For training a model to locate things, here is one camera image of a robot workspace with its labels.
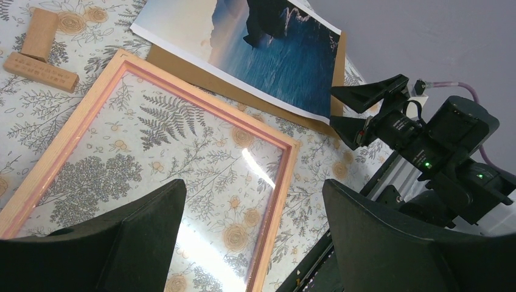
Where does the light wooden picture frame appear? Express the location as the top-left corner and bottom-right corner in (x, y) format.
(1, 50), (299, 291)

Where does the wooden block lying piece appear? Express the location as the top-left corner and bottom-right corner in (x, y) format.
(3, 52), (80, 93)

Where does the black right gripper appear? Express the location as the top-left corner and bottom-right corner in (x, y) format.
(330, 74), (440, 179)

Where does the mountain sea photo print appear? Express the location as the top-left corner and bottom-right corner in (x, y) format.
(130, 0), (341, 123)

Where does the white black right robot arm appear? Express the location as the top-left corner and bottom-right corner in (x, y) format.
(330, 74), (515, 228)

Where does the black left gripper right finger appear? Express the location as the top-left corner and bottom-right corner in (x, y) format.
(322, 179), (515, 291)

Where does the floral patterned table mat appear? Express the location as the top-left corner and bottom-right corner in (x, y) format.
(1, 1), (391, 291)

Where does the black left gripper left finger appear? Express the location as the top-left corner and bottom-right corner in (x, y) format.
(1, 179), (187, 291)

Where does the brown cardboard backing board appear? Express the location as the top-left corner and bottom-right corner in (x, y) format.
(146, 44), (338, 138)

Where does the clear acrylic frame sheet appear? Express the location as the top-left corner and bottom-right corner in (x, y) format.
(19, 71), (298, 291)

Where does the wooden block upright piece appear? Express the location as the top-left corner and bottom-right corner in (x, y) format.
(20, 8), (59, 63)

